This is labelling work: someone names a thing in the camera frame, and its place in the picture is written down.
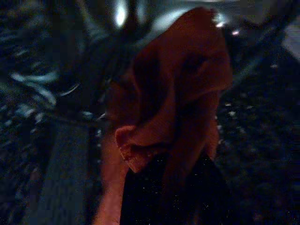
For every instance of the grey washing machine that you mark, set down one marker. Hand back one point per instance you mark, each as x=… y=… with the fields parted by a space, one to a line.
x=47 y=70

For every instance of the red garment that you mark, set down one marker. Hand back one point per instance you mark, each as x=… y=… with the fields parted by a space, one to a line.
x=175 y=70

